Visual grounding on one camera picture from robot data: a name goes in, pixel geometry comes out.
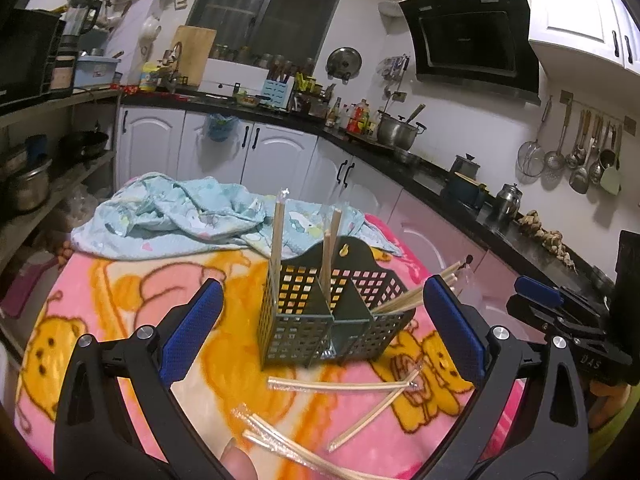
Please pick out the hanging wire strainer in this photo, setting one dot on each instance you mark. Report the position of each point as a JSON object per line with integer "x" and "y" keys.
{"x": 530, "y": 160}

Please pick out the pink cartoon bear blanket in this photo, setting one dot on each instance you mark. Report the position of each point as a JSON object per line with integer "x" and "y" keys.
{"x": 110, "y": 299}

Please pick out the person's left hand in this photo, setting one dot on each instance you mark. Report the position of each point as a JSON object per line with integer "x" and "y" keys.
{"x": 237, "y": 462}

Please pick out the green hanging spatula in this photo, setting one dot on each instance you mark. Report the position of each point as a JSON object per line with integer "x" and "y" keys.
{"x": 610, "y": 180}

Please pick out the dark green utensil basket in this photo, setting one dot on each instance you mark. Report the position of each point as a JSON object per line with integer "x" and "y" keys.
{"x": 302, "y": 324}

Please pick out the black microwave oven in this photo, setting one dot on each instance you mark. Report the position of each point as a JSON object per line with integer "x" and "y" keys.
{"x": 29, "y": 46}

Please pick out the steel stock pot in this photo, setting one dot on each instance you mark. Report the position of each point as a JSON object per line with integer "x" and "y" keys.
{"x": 398, "y": 132}

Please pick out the light blue patterned cloth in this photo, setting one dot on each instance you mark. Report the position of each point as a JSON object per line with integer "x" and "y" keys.
{"x": 155, "y": 216}

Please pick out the hanging blue bag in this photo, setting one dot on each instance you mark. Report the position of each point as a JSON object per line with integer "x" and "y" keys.
{"x": 218, "y": 128}

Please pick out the hanging steel ladle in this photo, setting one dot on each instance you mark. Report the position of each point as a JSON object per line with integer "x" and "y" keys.
{"x": 554, "y": 161}

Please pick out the black range hood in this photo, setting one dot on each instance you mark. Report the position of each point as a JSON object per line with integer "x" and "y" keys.
{"x": 477, "y": 44}

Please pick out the dark kitchen window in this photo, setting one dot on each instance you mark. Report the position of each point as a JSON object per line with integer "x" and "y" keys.
{"x": 247, "y": 30}

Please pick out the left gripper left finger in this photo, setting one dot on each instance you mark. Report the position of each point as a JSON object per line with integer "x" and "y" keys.
{"x": 94, "y": 437}

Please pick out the hanging steel pot lid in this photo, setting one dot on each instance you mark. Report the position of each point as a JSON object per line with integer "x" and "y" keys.
{"x": 344, "y": 63}

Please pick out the blue plastic storage box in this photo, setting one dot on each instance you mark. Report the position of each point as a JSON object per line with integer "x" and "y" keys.
{"x": 93, "y": 71}

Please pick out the person's right hand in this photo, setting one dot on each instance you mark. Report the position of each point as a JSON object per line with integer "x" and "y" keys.
{"x": 610, "y": 401}

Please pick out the blue knife block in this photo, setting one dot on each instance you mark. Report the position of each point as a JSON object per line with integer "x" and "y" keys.
{"x": 277, "y": 93}

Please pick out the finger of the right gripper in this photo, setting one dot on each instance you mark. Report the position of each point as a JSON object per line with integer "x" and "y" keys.
{"x": 535, "y": 291}

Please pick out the wooden chopsticks pair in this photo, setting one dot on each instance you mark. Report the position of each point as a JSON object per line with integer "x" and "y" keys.
{"x": 276, "y": 244}

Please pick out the blender with dark jug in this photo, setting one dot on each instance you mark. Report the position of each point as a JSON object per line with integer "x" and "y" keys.
{"x": 79, "y": 18}

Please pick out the wooden cutting board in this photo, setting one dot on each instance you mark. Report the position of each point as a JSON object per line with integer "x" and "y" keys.
{"x": 197, "y": 42}

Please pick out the steel pot on shelf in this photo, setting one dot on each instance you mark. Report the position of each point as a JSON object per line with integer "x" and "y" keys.
{"x": 30, "y": 189}

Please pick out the dark blue enamel pot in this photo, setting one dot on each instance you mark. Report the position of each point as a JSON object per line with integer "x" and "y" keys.
{"x": 462, "y": 185}

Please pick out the white upper cabinet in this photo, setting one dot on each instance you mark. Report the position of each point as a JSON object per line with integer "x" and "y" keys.
{"x": 599, "y": 28}

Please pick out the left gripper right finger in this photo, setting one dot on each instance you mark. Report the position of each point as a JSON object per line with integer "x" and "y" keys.
{"x": 548, "y": 438}

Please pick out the ginger root pile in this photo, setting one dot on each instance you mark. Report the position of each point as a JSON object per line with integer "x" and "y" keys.
{"x": 552, "y": 241}

